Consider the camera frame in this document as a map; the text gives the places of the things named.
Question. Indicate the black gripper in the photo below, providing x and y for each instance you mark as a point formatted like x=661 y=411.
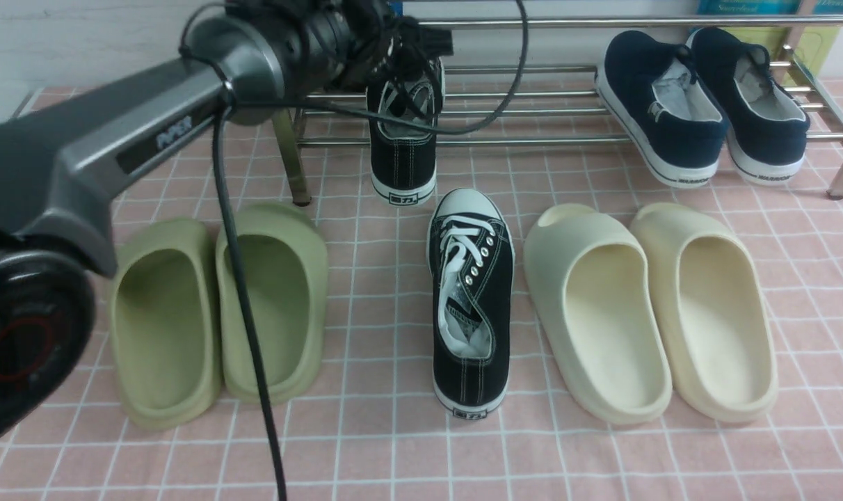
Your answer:
x=367 y=43

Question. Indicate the black canvas sneaker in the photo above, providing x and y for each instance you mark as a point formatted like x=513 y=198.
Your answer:
x=403 y=158
x=471 y=257

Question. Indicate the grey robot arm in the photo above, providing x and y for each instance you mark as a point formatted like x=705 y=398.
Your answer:
x=62 y=167

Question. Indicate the navy slip-on shoe left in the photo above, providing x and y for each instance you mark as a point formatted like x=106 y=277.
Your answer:
x=653 y=90

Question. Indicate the navy slip-on shoe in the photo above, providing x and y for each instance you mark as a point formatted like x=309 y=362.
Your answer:
x=768 y=129
x=653 y=90

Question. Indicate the navy slip-on shoe right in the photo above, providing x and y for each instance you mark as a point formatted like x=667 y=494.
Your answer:
x=768 y=129

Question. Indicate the green right foam slipper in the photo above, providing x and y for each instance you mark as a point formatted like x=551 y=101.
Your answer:
x=286 y=263

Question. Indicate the green foam slipper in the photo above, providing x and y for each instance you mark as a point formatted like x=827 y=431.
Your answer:
x=163 y=318
x=286 y=263

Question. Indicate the green left foam slipper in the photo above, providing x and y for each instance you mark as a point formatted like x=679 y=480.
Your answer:
x=163 y=318

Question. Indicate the cream left foam slipper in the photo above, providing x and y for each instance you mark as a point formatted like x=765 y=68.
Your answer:
x=588 y=279

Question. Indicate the cream foam slipper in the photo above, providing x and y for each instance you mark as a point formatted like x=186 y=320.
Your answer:
x=710 y=312
x=588 y=279

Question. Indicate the teal book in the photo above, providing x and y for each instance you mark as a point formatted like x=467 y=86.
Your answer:
x=731 y=7

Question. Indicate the pink checkered table cloth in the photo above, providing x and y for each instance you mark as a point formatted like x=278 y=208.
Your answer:
x=370 y=428

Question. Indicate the cream right foam slipper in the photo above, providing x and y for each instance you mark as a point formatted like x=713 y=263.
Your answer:
x=710 y=312

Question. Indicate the yellow-green box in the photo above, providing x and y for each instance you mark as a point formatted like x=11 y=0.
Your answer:
x=813 y=48

